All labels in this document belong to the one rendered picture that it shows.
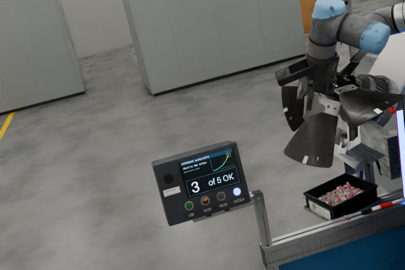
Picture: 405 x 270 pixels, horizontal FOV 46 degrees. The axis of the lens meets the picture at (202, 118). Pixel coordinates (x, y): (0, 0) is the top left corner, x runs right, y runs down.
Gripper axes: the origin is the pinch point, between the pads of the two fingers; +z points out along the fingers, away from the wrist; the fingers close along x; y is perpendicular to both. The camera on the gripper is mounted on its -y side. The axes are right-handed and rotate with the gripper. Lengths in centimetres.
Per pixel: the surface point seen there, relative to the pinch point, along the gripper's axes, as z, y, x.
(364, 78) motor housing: 26, 42, 50
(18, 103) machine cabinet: 440, -310, 559
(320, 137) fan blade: 42, 21, 32
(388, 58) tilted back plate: 27, 57, 65
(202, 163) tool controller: 12.0, -29.8, -8.8
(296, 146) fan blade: 48, 12, 33
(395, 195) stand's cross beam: 82, 64, 33
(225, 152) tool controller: 10.3, -22.8, -6.5
